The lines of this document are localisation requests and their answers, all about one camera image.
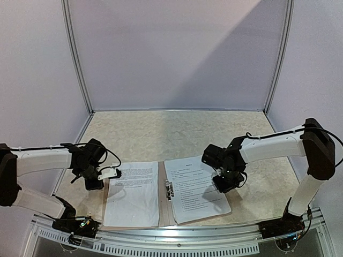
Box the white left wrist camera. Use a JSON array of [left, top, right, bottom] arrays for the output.
[[98, 166, 122, 180]]

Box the brown plastic folder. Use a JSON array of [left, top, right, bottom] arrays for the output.
[[100, 160, 188, 232]]

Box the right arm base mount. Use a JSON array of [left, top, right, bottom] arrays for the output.
[[258, 214, 312, 241]]

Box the left aluminium frame post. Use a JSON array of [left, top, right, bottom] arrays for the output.
[[61, 0, 94, 116]]

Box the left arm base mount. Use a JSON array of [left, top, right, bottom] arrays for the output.
[[52, 215, 101, 246]]

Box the aluminium frame post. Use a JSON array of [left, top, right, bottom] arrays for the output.
[[263, 0, 294, 116], [61, 0, 94, 116]]

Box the white paper stack remainder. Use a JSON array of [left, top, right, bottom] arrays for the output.
[[164, 156, 232, 224]]

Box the metal folder clip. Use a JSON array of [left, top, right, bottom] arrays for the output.
[[165, 180, 174, 201]]

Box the right aluminium frame post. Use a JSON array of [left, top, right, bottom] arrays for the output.
[[263, 0, 294, 116]]

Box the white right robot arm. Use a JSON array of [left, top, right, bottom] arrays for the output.
[[202, 118, 341, 233]]

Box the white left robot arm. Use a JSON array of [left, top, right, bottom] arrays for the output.
[[1, 139, 107, 232]]

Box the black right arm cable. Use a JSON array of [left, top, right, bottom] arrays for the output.
[[245, 125, 343, 223]]

